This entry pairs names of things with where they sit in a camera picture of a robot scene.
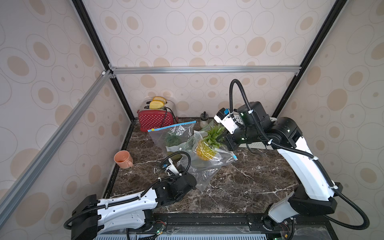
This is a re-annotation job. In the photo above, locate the yellow pineapple green crown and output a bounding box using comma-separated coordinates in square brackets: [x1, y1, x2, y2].
[196, 125, 226, 161]

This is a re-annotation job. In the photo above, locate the clear zip-top bag blue slider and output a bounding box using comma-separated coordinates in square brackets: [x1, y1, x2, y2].
[178, 131, 238, 192]

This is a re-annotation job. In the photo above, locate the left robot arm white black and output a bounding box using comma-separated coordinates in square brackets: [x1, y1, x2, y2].
[64, 173, 197, 240]

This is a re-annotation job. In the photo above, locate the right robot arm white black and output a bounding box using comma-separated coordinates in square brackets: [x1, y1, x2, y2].
[215, 102, 342, 231]

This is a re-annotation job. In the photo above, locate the green-zip bag with pineapple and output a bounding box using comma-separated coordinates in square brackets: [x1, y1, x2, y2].
[165, 121, 214, 156]

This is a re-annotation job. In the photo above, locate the blue-zip bag with pineapple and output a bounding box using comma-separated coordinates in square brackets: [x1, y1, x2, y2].
[148, 121, 197, 157]

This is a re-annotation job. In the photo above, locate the white perforated plastic basket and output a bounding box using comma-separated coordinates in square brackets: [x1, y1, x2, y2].
[234, 114, 277, 151]

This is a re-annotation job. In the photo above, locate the small bottle black cap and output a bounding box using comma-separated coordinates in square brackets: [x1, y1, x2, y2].
[200, 111, 209, 128]

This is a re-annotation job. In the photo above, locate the red toaster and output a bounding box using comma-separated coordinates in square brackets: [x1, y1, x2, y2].
[138, 109, 178, 132]

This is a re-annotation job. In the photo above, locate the rear yellow toast slice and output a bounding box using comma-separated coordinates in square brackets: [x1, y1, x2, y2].
[153, 96, 167, 105]

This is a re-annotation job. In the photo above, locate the yellow toast slice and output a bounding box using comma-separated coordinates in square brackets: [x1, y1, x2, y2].
[153, 96, 167, 105]
[149, 100, 165, 110]

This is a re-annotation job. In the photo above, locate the front yellow toast slice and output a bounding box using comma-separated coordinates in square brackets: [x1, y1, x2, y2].
[149, 100, 165, 110]

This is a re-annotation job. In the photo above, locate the orange plastic cup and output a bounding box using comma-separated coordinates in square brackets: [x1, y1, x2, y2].
[114, 150, 134, 169]

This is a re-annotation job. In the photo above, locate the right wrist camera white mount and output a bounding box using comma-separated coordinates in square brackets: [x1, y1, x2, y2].
[214, 108, 245, 135]

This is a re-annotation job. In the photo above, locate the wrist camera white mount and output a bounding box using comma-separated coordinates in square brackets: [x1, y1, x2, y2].
[214, 108, 245, 135]
[162, 159, 181, 176]

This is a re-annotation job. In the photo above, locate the right black corrugated cable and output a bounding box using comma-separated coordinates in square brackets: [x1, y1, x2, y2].
[228, 78, 370, 231]

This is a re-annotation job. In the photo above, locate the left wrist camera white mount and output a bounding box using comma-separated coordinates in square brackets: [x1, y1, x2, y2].
[162, 159, 181, 176]

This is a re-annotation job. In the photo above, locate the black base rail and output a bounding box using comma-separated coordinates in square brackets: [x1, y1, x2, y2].
[95, 213, 338, 240]

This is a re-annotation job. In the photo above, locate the horizontal aluminium frame bar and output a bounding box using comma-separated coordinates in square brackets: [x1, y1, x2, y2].
[112, 65, 302, 75]

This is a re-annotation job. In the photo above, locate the right black frame post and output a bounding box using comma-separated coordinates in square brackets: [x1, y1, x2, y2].
[272, 0, 348, 118]

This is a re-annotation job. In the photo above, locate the black frame post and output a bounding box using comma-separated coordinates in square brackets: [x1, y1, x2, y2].
[272, 0, 348, 118]
[71, 0, 135, 122]

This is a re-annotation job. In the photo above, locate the left black frame post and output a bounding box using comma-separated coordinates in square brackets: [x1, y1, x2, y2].
[71, 0, 135, 122]

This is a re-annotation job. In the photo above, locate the left diagonal aluminium frame bar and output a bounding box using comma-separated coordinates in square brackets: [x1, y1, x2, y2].
[0, 69, 112, 229]

